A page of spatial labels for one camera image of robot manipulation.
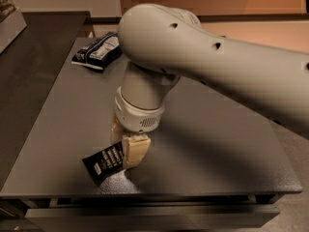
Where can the black rxbar chocolate wrapper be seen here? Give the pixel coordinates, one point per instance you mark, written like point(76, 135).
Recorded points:
point(106, 162)

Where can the blue white chip bag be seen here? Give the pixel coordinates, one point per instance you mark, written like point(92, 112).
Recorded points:
point(98, 54)

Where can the white box with snacks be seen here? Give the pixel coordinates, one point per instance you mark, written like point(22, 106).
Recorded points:
point(12, 23)

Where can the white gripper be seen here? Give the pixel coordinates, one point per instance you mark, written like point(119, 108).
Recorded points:
point(136, 119)

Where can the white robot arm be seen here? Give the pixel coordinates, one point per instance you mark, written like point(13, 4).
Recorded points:
point(164, 44)

